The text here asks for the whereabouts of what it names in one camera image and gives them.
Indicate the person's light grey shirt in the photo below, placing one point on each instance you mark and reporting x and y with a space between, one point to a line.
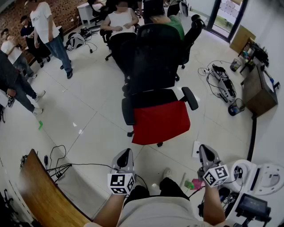
159 212

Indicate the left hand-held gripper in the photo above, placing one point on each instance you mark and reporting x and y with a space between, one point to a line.
117 180

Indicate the person's left forearm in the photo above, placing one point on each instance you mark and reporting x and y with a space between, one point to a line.
108 208

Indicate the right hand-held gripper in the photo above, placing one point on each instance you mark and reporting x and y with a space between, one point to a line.
216 175

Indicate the person's black trousers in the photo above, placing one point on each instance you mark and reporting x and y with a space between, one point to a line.
170 188

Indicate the person's right forearm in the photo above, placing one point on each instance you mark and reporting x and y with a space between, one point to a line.
213 204

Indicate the black monitor on stand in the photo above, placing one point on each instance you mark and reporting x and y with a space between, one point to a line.
253 204

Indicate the large white round device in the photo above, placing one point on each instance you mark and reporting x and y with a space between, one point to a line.
266 177

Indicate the green cloth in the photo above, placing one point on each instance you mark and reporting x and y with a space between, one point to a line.
176 26

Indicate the white power strip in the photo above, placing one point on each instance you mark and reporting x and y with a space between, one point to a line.
196 149

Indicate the red cloth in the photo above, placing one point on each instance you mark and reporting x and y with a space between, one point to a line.
160 122

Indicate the white desk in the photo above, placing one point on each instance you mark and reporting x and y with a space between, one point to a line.
83 12

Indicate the black shelf rack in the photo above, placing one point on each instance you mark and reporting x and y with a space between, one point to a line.
257 53

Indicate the black power adapter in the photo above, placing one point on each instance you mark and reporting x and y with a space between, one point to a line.
46 159

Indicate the black door frame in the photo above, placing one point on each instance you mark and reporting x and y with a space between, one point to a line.
235 20

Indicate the wooden table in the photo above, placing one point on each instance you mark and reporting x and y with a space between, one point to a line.
46 199

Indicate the white open electronics case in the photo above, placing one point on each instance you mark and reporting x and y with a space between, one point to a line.
224 84

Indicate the person's white shoe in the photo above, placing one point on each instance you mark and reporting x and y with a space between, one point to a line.
166 173

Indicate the pink packet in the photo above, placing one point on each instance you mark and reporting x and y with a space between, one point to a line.
198 184

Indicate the green packet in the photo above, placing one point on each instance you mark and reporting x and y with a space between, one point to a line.
188 184

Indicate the cardboard sheet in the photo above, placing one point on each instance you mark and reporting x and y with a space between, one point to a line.
240 38

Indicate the wooden cabinet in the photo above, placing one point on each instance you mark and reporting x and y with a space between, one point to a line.
257 93

